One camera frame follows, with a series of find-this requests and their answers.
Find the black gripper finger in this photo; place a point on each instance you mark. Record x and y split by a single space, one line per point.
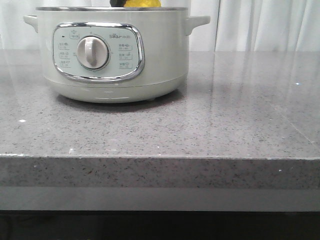
117 3

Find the white curtain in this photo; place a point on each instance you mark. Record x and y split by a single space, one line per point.
235 25

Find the yellow toy corn cob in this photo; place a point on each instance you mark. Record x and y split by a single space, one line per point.
142 4

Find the pale green electric pot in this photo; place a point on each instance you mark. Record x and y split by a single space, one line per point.
114 54

